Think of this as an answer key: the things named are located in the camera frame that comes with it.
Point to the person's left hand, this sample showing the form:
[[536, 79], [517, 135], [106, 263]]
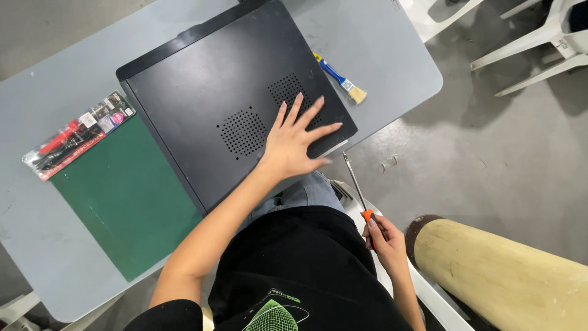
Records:
[[288, 147]]

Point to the person's right hand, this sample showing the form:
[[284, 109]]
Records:
[[386, 246]]

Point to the packaged tool set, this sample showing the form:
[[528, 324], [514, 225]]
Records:
[[78, 135]]

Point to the green cutting mat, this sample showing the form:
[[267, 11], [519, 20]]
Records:
[[124, 197]]

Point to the black computer case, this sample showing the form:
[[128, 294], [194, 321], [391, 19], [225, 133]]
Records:
[[229, 105]]

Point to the person's blue jeans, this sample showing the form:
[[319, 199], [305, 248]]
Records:
[[298, 195]]

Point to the person's black shirt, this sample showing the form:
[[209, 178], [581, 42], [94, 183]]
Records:
[[294, 276]]

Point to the beige round pillar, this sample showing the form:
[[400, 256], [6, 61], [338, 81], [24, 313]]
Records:
[[500, 271]]

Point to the person's right fingers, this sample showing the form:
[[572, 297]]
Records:
[[373, 233]]

